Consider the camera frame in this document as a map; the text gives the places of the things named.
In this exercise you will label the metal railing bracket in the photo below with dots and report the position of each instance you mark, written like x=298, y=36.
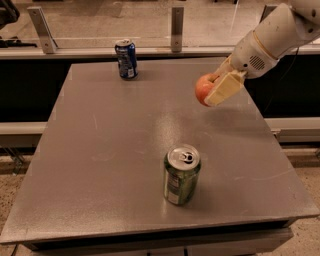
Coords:
x=177, y=17
x=38, y=19
x=267, y=10

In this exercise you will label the blue soda can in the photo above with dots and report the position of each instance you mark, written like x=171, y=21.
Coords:
x=126, y=56

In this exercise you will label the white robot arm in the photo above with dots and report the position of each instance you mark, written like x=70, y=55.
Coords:
x=285, y=28

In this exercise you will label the black office chair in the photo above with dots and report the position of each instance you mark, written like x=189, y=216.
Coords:
x=10, y=14

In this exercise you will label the green soda can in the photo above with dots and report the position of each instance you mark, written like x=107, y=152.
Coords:
x=182, y=165

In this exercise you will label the right metal railing bracket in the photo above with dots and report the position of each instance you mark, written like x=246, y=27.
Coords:
x=267, y=10

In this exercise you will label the left metal railing bracket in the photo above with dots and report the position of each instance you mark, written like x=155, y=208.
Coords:
x=38, y=19

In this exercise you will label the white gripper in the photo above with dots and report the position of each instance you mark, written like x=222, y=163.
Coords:
x=250, y=56

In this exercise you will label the middle metal railing bracket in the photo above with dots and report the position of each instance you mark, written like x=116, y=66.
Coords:
x=177, y=17

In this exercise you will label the red apple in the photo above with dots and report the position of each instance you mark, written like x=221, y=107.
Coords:
x=204, y=85

